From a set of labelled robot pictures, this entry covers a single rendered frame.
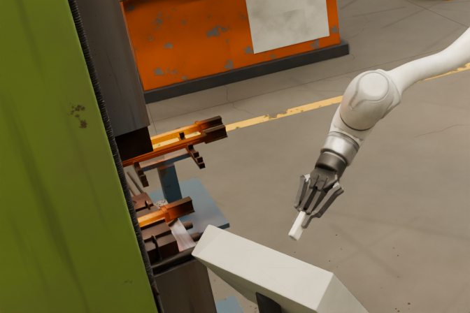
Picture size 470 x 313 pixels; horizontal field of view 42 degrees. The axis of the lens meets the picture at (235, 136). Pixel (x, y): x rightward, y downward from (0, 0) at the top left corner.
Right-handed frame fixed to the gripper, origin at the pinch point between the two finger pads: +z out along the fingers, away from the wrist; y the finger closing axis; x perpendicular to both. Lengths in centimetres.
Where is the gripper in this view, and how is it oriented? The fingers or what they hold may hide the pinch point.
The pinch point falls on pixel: (298, 226)
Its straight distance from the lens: 158.8
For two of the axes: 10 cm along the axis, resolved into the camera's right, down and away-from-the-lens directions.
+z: -4.8, 8.2, -3.1
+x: -4.7, -5.4, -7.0
